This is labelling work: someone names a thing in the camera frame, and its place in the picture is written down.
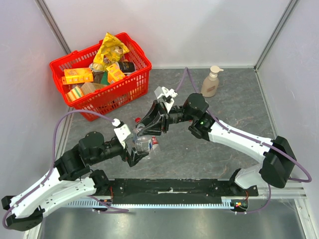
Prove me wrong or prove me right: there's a beige pump soap bottle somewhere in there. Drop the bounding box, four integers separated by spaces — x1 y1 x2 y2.
201 66 224 98

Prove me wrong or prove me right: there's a red plastic shopping basket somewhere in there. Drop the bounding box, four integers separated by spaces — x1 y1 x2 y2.
50 32 152 115

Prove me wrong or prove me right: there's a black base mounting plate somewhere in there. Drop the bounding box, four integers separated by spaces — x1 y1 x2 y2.
96 178 259 205

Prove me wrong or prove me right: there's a clear bottle blue label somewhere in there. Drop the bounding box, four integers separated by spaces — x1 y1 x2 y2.
133 123 153 159

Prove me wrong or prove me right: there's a yellow snack bag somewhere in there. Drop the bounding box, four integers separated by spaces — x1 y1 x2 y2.
92 32 130 71

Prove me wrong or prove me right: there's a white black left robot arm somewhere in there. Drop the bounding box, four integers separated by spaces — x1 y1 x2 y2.
1 131 149 232

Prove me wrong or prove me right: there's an orange box small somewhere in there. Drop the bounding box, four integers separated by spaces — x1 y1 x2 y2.
106 63 125 85

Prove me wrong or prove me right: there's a wooden block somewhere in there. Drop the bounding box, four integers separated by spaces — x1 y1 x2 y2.
81 82 107 95

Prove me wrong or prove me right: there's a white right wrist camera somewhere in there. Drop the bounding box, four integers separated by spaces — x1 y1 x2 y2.
154 86 177 113

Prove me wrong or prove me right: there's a clear bottle red label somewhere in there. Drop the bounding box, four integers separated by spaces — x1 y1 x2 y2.
150 136 160 155

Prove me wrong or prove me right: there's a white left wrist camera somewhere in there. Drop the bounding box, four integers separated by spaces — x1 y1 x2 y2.
112 119 133 149

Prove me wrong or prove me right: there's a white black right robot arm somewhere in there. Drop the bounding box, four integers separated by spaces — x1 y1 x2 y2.
136 93 294 196

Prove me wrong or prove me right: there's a white slotted cable duct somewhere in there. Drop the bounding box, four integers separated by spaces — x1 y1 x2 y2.
64 196 240 209

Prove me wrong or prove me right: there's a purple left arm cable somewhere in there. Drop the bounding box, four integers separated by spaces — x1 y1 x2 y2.
1 109 129 229

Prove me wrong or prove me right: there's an orange box large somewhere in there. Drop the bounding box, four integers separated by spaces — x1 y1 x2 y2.
62 68 94 85

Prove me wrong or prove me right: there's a striped sponge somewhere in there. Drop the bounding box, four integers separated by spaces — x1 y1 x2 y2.
66 86 84 102

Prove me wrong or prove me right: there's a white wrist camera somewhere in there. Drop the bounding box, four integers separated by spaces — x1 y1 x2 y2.
154 86 177 113
112 119 133 149

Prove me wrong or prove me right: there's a black can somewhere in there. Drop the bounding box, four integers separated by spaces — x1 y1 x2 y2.
116 61 136 74

